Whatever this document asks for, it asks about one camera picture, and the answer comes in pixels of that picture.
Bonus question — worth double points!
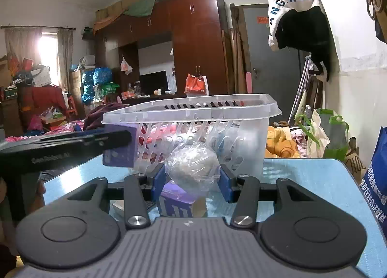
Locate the small white packet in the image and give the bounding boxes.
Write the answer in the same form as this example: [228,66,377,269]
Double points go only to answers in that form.
[111,199,127,218]

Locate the white hanging plastic bag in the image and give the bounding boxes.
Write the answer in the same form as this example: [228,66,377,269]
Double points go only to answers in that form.
[120,55,134,75]

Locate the metal crutches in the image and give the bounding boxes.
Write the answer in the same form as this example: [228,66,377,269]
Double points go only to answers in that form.
[289,53,313,121]

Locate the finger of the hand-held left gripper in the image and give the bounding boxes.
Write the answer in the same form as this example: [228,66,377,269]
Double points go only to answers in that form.
[71,128,133,153]

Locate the plastic-wrapped white ball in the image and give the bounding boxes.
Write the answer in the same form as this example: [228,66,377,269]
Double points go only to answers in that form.
[165,141,221,197]

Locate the yellow cloth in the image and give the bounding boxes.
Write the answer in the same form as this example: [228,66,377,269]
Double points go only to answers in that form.
[265,126,301,159]

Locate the white plastic basket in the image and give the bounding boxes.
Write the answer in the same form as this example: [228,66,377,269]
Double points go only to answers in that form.
[102,93,283,176]

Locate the blue printed bag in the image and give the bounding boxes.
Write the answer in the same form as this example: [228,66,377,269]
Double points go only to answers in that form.
[360,127,387,230]

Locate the pink packet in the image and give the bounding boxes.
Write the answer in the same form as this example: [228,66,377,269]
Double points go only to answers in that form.
[137,123,182,160]

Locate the grey door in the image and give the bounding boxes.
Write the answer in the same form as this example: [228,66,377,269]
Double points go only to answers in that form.
[242,6,306,97]

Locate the orange and white bag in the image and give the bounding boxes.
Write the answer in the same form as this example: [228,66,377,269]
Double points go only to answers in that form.
[184,73,210,98]

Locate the pink blanket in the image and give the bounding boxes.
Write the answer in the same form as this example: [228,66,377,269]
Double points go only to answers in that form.
[6,122,88,142]

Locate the purple cloth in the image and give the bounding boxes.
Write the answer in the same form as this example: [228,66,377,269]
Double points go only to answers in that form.
[83,102,126,131]

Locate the blue plastic bags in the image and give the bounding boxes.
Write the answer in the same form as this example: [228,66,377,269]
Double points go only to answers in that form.
[81,67,113,104]

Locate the purple box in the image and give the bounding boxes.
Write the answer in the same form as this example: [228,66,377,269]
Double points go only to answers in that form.
[102,123,140,168]

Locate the narrow beige curtain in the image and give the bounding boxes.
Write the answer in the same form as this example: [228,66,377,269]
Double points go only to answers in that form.
[57,28,74,91]

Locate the red cloth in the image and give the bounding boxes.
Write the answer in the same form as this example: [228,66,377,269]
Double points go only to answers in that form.
[16,84,68,121]

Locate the black monitor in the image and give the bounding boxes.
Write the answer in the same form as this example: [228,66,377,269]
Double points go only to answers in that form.
[139,70,169,94]

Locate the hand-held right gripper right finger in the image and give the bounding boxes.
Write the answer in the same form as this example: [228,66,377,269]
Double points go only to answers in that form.
[219,164,316,230]

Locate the white dotted gift box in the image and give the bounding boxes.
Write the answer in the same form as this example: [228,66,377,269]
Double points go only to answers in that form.
[32,66,51,87]

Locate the brown wooden wardrobe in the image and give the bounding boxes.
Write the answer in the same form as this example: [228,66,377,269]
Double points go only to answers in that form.
[95,0,235,97]

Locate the wide beige curtain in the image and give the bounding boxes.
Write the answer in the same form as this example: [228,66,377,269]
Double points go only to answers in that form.
[4,27,43,67]

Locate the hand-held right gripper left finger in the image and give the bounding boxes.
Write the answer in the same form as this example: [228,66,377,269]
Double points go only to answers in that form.
[65,165,167,230]

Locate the brown paper bag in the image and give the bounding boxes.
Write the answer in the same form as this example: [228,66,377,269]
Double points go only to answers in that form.
[344,137,368,182]

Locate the plastic-wrapped box with white print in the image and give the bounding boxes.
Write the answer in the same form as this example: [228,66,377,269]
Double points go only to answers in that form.
[157,181,208,220]

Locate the green-handled shopping bag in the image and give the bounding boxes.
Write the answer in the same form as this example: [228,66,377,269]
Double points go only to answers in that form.
[295,109,350,160]

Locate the curtain rod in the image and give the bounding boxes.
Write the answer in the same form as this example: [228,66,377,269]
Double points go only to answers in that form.
[0,25,76,30]

